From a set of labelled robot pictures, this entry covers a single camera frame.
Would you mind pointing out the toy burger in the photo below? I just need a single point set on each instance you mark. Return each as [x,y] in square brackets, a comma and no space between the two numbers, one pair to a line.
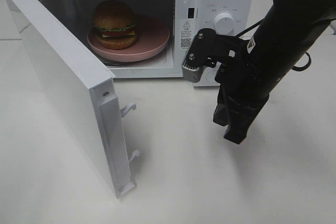
[114,25]

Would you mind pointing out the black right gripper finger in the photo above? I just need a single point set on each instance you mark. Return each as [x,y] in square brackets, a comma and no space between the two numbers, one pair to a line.
[199,55]
[221,114]

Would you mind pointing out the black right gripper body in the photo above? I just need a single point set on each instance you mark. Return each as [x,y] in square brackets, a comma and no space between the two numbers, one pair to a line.
[235,70]

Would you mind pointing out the warning label sticker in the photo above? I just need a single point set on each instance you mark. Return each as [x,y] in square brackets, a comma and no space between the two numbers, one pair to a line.
[186,33]

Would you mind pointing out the glass microwave turntable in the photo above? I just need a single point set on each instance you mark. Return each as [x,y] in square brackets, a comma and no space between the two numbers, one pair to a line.
[158,60]

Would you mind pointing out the pink round plate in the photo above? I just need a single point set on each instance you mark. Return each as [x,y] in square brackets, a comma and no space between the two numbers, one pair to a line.
[153,36]

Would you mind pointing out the upper white microwave knob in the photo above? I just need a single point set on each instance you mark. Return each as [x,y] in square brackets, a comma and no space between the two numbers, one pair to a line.
[224,22]

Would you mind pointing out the white microwave door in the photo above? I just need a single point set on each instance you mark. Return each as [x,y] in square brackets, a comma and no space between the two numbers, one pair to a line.
[81,88]

